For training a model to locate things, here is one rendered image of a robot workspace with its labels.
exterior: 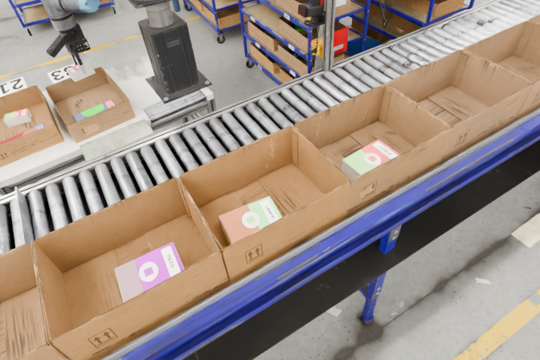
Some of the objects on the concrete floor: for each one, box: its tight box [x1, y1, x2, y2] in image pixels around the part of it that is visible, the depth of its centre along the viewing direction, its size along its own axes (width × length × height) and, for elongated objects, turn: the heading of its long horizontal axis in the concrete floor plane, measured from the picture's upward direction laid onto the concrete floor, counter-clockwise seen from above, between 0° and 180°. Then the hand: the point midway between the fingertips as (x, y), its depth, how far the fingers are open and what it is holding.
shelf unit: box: [233, 0, 374, 85], centre depth 253 cm, size 98×49×196 cm, turn 35°
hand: (80, 69), depth 177 cm, fingers closed on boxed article, 6 cm apart
